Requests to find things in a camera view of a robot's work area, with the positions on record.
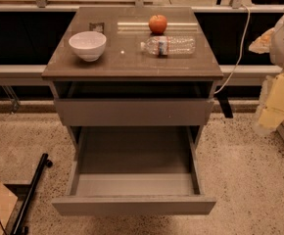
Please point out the grey metal rail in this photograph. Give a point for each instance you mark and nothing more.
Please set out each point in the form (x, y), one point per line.
(30, 75)

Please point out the red apple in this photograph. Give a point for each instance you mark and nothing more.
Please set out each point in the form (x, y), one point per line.
(158, 24)

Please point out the white ceramic bowl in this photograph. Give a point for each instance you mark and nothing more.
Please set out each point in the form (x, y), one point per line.
(88, 45)

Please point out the clear plastic water bottle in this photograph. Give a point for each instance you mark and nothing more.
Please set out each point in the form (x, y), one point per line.
(169, 45)

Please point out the open grey lower drawer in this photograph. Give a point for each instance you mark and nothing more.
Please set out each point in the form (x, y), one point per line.
(135, 170)

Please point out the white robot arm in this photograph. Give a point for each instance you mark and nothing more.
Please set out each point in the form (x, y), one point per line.
(276, 53)

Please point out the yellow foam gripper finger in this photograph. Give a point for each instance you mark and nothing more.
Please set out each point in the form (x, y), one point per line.
(262, 44)
(270, 111)

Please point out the brown drawer cabinet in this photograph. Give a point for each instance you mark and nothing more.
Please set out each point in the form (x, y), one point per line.
(124, 71)

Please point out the black metal stand leg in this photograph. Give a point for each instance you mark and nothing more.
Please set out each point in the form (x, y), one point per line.
(18, 228)

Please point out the grey upper drawer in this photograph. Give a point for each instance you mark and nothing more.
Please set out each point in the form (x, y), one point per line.
(129, 112)

